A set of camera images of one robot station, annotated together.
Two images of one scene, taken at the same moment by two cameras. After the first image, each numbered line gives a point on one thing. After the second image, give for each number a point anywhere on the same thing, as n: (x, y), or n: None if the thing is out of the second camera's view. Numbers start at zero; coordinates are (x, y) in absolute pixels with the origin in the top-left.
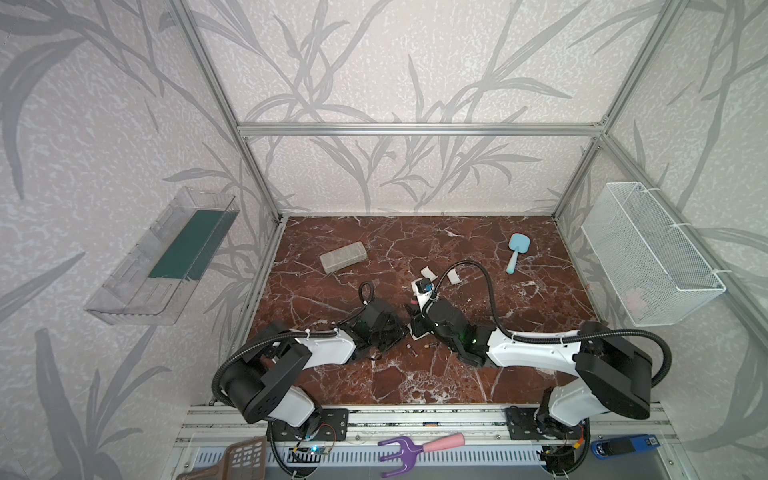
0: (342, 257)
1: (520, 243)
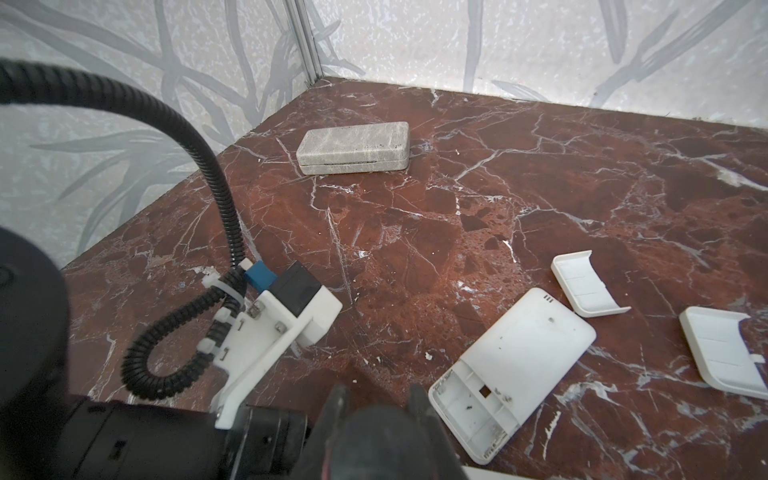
0: (355, 149)
1: None
